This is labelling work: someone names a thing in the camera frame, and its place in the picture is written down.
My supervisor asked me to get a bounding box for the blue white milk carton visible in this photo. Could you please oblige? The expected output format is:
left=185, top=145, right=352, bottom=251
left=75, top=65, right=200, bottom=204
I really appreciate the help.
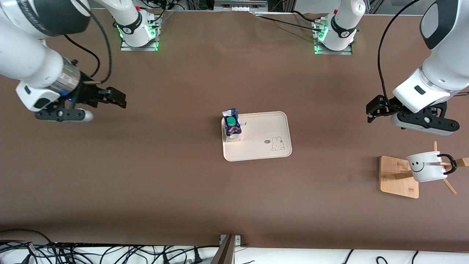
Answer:
left=222, top=108, right=244, bottom=143

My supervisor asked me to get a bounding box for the brown table cover sheet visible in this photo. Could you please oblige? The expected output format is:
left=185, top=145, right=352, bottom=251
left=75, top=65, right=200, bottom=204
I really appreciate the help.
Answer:
left=0, top=8, right=469, bottom=253

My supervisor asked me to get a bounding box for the arched black floor cable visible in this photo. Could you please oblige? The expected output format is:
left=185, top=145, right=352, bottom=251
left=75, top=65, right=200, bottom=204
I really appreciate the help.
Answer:
left=0, top=229, right=55, bottom=245

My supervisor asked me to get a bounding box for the metal corner bracket post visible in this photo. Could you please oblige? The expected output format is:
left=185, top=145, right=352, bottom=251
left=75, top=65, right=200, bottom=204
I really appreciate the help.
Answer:
left=211, top=234, right=242, bottom=264

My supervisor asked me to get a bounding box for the thin black table cable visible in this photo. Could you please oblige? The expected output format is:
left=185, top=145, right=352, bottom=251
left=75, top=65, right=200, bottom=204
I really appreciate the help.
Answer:
left=256, top=15, right=324, bottom=32

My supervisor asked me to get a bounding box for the looped black cable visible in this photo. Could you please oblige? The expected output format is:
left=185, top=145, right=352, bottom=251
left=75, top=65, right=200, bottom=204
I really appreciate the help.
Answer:
left=375, top=250, right=420, bottom=264

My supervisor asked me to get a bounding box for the white smiley cup black handle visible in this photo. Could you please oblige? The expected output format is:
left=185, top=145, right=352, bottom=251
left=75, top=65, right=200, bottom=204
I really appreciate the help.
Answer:
left=406, top=151, right=457, bottom=183

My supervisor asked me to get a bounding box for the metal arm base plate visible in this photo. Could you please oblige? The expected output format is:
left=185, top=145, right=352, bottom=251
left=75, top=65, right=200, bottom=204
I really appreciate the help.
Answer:
left=120, top=18, right=160, bottom=52
left=314, top=20, right=353, bottom=56

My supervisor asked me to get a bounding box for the cream tray with rabbit print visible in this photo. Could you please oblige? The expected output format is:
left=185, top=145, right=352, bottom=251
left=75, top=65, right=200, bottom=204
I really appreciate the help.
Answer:
left=221, top=111, right=293, bottom=162

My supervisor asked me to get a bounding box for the thick black base cable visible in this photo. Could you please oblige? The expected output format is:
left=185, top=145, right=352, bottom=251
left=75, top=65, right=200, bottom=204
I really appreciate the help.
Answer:
left=291, top=10, right=318, bottom=22

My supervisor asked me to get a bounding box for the long black floor cable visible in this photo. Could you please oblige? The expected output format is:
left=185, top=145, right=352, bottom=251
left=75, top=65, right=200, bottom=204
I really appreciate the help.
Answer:
left=55, top=242, right=221, bottom=254

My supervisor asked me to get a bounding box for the wooden mug stand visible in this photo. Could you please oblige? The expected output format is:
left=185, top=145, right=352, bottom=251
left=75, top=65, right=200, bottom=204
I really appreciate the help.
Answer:
left=380, top=141, right=469, bottom=199

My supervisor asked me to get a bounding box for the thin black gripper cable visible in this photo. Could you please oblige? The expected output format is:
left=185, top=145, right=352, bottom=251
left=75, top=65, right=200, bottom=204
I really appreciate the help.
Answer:
left=63, top=34, right=101, bottom=78

